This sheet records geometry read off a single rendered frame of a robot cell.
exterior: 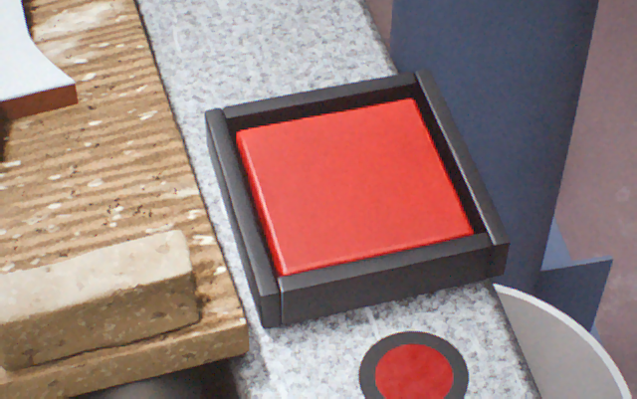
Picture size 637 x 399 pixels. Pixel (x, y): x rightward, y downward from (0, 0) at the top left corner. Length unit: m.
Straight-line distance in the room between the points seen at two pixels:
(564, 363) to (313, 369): 0.74
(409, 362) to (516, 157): 0.72
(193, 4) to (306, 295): 0.15
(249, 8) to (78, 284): 0.17
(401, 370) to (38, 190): 0.12
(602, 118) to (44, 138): 1.40
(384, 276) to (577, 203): 1.28
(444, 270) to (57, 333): 0.12
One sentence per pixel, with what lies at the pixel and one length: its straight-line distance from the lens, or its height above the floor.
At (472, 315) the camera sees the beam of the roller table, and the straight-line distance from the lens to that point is 0.38.
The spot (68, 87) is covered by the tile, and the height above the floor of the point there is 0.94.
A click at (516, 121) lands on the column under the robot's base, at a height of 0.48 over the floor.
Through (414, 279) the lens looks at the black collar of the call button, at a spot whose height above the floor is 0.92.
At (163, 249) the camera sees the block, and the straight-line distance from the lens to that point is 0.34.
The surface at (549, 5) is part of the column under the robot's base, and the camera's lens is 0.97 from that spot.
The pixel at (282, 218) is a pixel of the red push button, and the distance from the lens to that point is 0.39.
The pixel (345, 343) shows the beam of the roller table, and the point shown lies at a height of 0.92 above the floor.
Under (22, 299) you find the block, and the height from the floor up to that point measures 0.96.
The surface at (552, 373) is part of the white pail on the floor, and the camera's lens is 1.12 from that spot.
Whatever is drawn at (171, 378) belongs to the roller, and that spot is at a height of 0.92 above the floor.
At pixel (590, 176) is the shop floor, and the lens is 1.68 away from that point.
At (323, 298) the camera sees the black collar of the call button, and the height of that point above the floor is 0.93.
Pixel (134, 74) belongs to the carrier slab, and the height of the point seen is 0.94.
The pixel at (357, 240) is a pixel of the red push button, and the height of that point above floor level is 0.93.
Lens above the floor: 1.23
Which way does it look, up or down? 49 degrees down
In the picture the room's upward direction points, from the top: 1 degrees clockwise
